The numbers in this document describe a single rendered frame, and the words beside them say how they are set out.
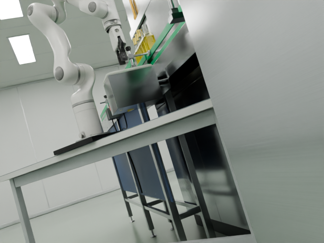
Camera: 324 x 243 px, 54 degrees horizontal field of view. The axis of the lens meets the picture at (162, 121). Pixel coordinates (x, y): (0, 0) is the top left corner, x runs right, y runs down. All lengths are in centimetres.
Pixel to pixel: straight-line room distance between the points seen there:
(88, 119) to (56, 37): 48
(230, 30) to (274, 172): 31
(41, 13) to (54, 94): 595
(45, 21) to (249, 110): 140
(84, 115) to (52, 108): 602
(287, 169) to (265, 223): 19
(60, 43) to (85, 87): 26
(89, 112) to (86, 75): 21
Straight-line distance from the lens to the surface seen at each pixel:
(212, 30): 77
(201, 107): 124
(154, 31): 208
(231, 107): 76
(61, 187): 754
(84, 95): 171
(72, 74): 171
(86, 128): 168
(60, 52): 179
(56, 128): 762
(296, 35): 56
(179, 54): 136
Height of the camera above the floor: 62
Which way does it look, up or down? 4 degrees up
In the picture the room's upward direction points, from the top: 17 degrees counter-clockwise
